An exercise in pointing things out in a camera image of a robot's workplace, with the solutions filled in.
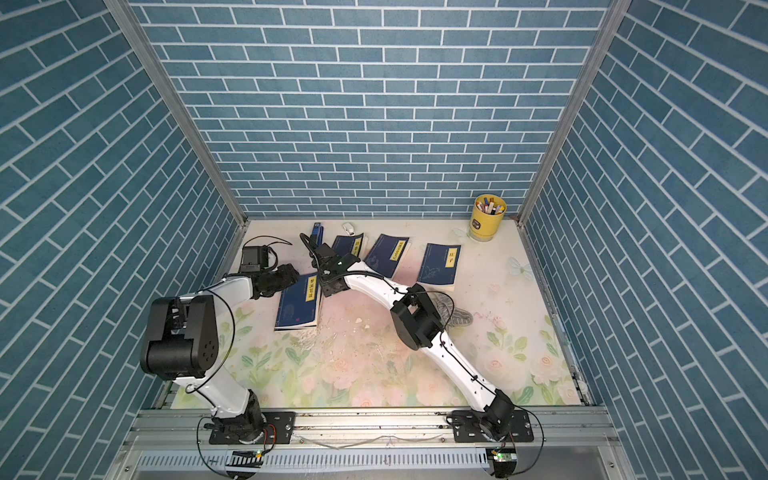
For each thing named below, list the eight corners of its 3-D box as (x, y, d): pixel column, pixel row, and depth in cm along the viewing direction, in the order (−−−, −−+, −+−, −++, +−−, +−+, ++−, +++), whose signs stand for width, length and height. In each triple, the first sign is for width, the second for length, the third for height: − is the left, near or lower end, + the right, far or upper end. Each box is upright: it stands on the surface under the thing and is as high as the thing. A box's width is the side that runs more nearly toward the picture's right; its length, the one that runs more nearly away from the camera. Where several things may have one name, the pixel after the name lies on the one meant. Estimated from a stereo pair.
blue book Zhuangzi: (415, 285, 103) (416, 279, 100) (428, 243, 115) (428, 238, 113) (452, 294, 101) (453, 289, 98) (460, 251, 113) (462, 245, 111)
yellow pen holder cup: (469, 242, 116) (477, 216, 105) (465, 220, 124) (472, 194, 113) (500, 242, 116) (511, 217, 105) (493, 220, 124) (503, 194, 113)
